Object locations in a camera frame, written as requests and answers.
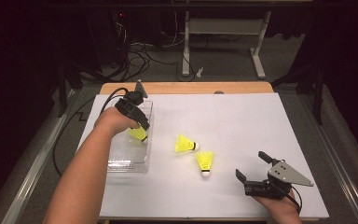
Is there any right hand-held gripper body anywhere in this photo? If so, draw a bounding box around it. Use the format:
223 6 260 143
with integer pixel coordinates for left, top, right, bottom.
243 160 315 201

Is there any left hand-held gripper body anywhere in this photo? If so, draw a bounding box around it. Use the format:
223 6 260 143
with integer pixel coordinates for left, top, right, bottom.
115 79 149 124

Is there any yellow shuttlecock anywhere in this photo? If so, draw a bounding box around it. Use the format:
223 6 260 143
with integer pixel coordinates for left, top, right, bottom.
128 125 149 145
174 133 200 154
195 150 215 179

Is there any clear plastic container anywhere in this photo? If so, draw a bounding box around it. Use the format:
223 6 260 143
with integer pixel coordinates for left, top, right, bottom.
106 100 154 174

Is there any person's left hand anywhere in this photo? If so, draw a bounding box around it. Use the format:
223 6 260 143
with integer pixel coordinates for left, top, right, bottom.
93 106 142 138

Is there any person's right hand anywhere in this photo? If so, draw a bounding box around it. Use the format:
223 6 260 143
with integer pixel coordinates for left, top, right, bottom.
252 189 302 217

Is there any white board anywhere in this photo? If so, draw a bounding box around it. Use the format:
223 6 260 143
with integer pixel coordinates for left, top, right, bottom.
77 92 330 219

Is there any wooden table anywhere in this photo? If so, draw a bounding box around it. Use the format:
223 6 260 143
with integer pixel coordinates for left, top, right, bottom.
97 81 321 224

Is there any black metal stand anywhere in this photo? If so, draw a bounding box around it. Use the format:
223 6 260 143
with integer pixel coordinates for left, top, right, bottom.
57 60 85 119
271 62 325 125

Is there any dark computer tower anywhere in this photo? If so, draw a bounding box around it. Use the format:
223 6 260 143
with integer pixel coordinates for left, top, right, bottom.
87 8 131 68

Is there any left hand-held gripper cable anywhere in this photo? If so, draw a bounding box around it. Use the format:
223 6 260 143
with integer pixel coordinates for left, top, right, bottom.
100 87 130 115

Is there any hand-held gripper cable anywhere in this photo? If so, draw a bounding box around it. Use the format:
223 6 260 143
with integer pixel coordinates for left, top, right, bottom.
287 185 303 216
100 87 130 115

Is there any right hand-held gripper cable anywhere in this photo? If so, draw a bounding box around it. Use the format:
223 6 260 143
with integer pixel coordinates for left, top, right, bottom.
287 185 303 216

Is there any tangle of black cables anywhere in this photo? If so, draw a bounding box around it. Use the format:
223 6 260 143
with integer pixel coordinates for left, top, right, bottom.
115 21 197 83

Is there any aluminium rail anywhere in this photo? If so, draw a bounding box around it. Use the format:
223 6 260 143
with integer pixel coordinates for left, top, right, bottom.
3 90 78 224
297 92 358 224

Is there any long black cable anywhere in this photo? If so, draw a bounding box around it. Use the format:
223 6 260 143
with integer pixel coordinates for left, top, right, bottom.
52 96 97 178

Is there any white metal desk frame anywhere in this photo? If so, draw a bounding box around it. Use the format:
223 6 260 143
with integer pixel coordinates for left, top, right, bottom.
181 10 273 79

